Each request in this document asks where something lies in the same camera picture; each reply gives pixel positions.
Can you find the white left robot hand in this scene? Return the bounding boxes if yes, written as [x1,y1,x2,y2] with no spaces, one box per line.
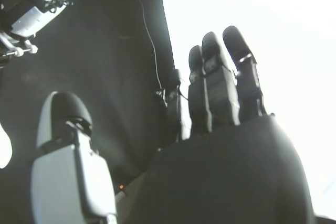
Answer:
[30,26,316,224]

